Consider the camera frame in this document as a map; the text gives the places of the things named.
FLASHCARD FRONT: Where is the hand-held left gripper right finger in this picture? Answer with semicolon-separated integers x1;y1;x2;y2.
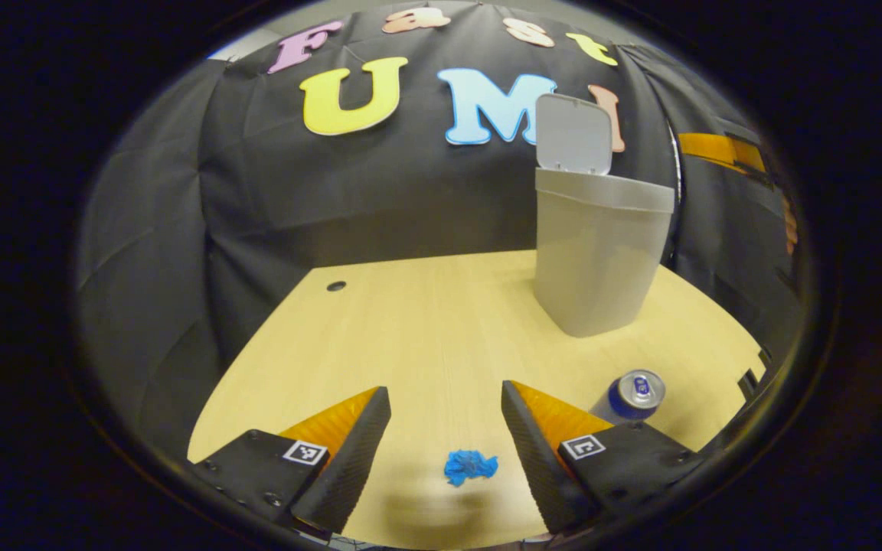
501;380;707;536

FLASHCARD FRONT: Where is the blue pop can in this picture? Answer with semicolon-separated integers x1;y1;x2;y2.
590;370;667;426

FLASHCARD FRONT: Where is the blue paper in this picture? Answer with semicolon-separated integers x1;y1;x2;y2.
444;449;500;488

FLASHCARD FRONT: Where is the wooden desktop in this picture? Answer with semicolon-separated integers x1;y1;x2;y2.
187;249;767;550

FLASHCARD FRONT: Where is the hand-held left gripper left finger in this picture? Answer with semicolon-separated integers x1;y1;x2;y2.
188;386;393;535

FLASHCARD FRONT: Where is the white desktop garbage bin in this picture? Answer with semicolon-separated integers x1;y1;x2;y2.
533;93;675;338

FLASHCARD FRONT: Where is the black backdrop cloth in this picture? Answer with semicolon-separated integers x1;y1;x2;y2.
77;4;805;460

